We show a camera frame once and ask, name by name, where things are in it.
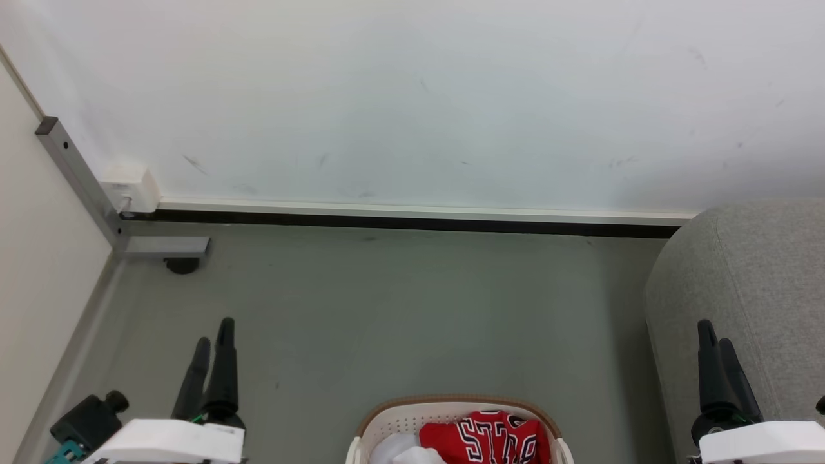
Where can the grey metal frame post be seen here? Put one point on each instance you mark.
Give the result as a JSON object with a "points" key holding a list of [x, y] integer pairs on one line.
{"points": [[84, 187]]}

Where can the grey fabric sofa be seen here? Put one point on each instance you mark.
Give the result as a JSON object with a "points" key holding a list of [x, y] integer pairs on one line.
{"points": [[754, 290]]}

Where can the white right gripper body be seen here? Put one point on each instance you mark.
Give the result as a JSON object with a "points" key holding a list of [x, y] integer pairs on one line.
{"points": [[767, 444]]}

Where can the teal camera bracket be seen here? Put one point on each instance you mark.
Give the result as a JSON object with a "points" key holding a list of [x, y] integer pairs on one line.
{"points": [[63, 454]]}

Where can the white and black baseboard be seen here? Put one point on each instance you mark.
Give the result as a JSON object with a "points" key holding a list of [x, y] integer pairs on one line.
{"points": [[412, 218]]}

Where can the black round frame foot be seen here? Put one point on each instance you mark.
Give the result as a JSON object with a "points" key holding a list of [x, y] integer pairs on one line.
{"points": [[182, 264]]}

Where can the red basketball jersey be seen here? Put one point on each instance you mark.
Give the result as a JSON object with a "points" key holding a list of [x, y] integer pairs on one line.
{"points": [[490, 439]]}

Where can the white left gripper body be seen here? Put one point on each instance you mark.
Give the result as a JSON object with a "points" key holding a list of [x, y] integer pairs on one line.
{"points": [[171, 443]]}

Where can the white garment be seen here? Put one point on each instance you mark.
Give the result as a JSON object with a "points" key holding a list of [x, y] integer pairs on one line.
{"points": [[403, 451]]}

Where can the white wall socket box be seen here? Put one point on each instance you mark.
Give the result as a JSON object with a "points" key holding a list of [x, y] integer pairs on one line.
{"points": [[132, 187]]}

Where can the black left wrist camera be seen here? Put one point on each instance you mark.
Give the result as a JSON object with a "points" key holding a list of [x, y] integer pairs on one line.
{"points": [[87, 422]]}

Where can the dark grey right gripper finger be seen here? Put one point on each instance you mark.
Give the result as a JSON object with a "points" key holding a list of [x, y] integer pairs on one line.
{"points": [[740, 383], [709, 370]]}

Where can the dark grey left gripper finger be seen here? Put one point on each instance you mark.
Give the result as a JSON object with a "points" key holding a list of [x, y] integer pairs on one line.
{"points": [[223, 367], [193, 386]]}

